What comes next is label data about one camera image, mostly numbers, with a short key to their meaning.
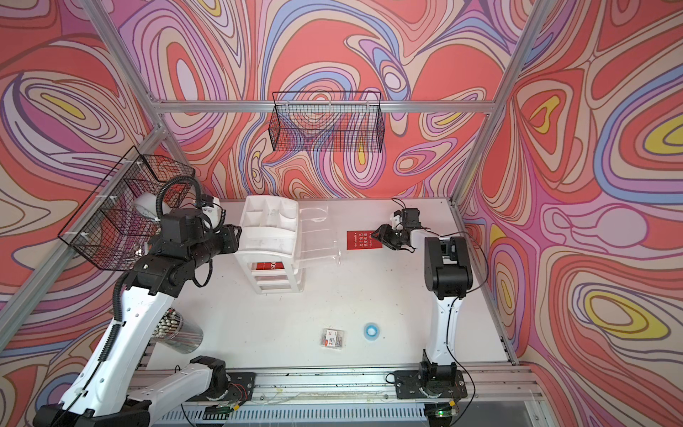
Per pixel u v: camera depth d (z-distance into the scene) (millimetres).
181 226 478
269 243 822
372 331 838
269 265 908
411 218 878
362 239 1070
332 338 801
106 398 366
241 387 723
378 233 979
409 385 734
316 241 1026
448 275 575
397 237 926
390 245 962
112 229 712
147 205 753
